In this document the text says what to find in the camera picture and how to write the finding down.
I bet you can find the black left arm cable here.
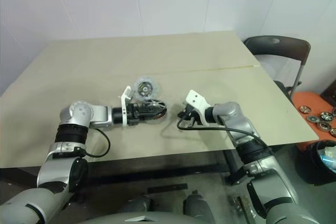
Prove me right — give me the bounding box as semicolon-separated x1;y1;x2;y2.
83;127;111;158

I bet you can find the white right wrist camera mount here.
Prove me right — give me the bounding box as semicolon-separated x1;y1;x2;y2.
184;90;211;125

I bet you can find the black table frame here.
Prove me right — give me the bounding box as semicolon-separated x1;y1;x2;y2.
0;149;248;186

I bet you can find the black trash bin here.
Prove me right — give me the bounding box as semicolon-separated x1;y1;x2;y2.
305;140;336;186

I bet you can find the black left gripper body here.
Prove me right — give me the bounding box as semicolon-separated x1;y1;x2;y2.
127;102;145;127

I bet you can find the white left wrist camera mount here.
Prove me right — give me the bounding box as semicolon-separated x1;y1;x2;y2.
120;86;135;128

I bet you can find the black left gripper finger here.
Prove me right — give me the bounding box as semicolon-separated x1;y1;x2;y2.
142;111;165;122
141;102;167;111

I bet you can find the orange stool seat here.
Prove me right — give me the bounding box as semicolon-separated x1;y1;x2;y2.
292;90;336;146

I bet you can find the dark rounded grey shape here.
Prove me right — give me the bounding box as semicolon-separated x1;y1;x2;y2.
182;189;211;216
122;195;156;214

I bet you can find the grey robot torso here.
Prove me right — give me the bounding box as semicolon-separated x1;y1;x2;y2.
78;212;266;224

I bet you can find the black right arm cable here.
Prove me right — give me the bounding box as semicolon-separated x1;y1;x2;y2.
176;118;261;141

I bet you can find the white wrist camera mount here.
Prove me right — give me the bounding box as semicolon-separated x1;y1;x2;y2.
184;90;211;125
120;86;135;128

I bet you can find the black folding chair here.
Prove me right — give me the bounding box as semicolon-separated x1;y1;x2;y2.
243;35;312;97

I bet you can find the blue and white bottle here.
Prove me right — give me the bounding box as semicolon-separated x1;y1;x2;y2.
321;155;336;172

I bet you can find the black flat floor strip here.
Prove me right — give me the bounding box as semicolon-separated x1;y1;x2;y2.
146;183;188;196

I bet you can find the rusty metal floor bracket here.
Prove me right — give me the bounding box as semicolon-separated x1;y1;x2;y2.
227;195;253;222

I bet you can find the round motor housing with rotor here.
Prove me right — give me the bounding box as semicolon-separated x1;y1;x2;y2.
142;98;169;125

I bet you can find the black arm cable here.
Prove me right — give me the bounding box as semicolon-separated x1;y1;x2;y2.
83;127;111;158
176;118;261;141

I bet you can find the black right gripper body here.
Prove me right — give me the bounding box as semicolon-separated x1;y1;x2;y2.
182;104;201;127

